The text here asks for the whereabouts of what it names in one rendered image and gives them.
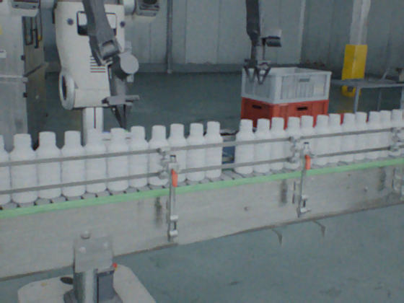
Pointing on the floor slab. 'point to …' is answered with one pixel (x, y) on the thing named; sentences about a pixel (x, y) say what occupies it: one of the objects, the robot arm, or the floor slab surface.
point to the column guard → (353, 66)
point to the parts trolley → (367, 86)
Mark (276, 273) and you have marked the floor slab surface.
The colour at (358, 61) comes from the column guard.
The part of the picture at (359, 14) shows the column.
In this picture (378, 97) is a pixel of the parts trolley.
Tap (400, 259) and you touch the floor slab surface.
